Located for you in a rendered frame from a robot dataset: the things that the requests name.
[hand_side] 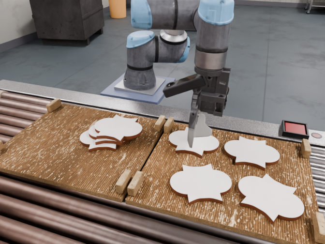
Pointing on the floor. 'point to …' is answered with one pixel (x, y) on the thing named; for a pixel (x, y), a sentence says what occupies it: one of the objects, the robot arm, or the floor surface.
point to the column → (156, 99)
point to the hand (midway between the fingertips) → (194, 132)
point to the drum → (117, 8)
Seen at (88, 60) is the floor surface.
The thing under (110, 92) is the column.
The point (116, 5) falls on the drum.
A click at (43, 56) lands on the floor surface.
